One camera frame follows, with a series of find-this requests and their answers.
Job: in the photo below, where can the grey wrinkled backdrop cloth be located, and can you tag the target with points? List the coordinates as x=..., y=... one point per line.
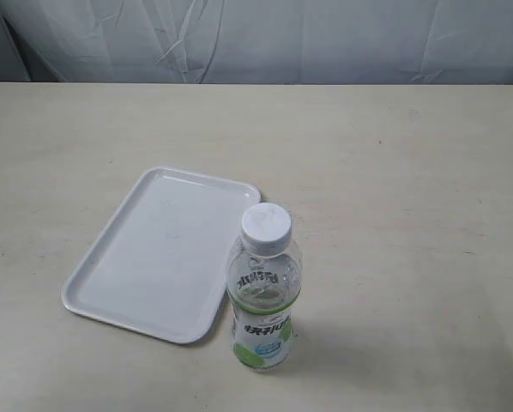
x=276, y=42

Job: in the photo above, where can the white rectangular plastic tray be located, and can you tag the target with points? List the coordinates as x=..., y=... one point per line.
x=158, y=267

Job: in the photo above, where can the clear plastic bottle white cap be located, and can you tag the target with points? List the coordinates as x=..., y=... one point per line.
x=263, y=280

